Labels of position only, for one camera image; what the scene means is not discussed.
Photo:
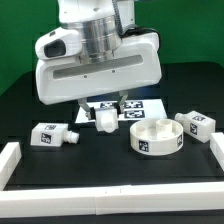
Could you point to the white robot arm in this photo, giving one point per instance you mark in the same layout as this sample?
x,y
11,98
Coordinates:
x,y
96,50

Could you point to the white barrier wall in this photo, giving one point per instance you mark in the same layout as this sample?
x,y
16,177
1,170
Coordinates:
x,y
112,200
9,158
217,147

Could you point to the white right barrier wall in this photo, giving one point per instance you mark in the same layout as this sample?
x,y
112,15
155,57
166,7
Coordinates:
x,y
217,147

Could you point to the white marker paper sheet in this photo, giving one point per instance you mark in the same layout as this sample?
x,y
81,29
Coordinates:
x,y
133,110

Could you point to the white front barrier wall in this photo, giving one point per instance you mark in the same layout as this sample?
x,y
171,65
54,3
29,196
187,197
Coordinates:
x,y
112,200

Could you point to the white round stool seat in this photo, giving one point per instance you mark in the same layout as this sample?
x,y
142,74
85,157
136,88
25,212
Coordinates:
x,y
156,137

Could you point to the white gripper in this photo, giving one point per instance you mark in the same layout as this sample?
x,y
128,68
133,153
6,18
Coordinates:
x,y
134,64

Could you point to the white left barrier wall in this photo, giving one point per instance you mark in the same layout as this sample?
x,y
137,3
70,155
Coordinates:
x,y
9,158

